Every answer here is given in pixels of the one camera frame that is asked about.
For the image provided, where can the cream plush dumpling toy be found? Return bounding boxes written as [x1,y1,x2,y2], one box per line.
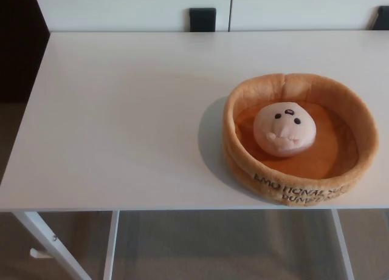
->
[253,100,318,157]

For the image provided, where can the orange plush round plate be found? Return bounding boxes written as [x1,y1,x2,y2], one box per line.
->
[222,72,380,207]

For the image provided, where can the white cabinet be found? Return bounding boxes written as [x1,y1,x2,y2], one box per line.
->
[32,0,389,33]

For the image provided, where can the dark brown panel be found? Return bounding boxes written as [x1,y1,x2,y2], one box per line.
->
[0,0,51,102]

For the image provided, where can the white table leg frame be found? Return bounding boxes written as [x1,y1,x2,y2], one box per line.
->
[330,209,355,280]
[11,211,120,280]

